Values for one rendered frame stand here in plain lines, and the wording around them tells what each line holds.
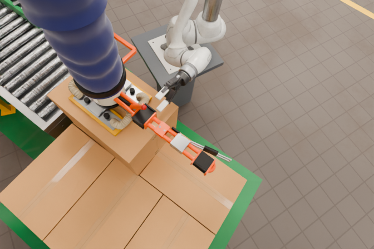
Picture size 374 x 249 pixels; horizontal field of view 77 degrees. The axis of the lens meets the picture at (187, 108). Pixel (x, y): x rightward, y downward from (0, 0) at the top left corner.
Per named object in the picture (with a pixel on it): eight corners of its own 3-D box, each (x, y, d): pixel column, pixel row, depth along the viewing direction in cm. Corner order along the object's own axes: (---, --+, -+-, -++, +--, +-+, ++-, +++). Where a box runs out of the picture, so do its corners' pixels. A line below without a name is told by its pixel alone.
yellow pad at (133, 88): (95, 76, 133) (92, 71, 129) (108, 65, 137) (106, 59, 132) (140, 110, 127) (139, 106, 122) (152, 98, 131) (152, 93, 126)
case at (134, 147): (72, 121, 163) (45, 94, 127) (113, 83, 178) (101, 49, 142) (137, 175, 152) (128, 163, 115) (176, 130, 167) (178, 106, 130)
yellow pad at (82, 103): (68, 99, 126) (65, 94, 121) (83, 86, 130) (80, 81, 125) (115, 137, 120) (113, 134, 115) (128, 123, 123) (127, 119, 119)
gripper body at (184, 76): (190, 75, 118) (179, 88, 114) (189, 84, 126) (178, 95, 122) (178, 67, 119) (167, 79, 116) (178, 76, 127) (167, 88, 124)
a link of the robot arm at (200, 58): (201, 78, 125) (183, 73, 133) (217, 60, 131) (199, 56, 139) (195, 63, 118) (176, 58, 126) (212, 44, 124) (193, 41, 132)
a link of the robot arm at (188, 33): (164, 35, 167) (163, 11, 147) (189, 33, 169) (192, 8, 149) (168, 54, 160) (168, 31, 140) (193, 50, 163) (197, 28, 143)
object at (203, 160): (190, 164, 107) (191, 162, 102) (199, 152, 109) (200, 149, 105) (205, 175, 105) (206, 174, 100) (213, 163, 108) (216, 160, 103)
